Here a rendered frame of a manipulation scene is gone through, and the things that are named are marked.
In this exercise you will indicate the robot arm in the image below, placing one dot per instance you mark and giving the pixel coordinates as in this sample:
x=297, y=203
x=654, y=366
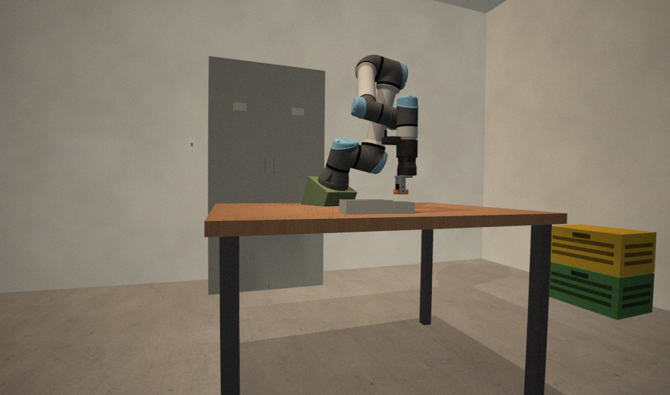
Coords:
x=345, y=153

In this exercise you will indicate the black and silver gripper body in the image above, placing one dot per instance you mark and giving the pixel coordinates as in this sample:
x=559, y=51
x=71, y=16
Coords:
x=406, y=149

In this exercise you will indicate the beige three-compartment bin rack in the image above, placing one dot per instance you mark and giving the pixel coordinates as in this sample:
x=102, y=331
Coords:
x=376, y=206

